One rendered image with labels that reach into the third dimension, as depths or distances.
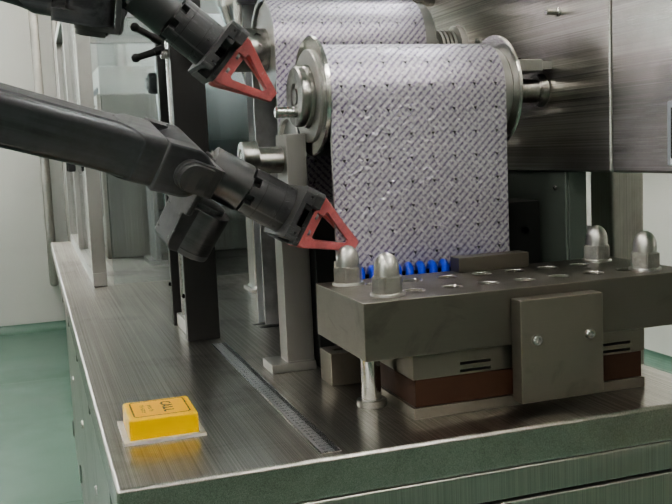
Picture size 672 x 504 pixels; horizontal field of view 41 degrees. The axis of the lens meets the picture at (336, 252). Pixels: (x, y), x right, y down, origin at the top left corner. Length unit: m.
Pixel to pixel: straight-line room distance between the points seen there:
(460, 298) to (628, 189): 0.56
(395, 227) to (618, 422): 0.35
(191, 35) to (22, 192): 5.53
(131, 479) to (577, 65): 0.74
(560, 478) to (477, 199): 0.38
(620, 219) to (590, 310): 0.46
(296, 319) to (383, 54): 0.35
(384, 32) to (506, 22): 0.18
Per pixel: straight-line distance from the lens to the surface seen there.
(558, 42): 1.26
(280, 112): 1.12
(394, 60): 1.14
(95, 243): 2.07
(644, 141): 1.11
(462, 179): 1.16
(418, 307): 0.93
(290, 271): 1.17
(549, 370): 0.99
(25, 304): 6.68
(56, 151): 0.93
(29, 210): 6.61
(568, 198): 1.26
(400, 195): 1.13
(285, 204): 1.05
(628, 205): 1.46
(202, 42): 1.11
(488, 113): 1.18
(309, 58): 1.14
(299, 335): 1.19
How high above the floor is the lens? 1.19
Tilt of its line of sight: 7 degrees down
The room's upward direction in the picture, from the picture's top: 3 degrees counter-clockwise
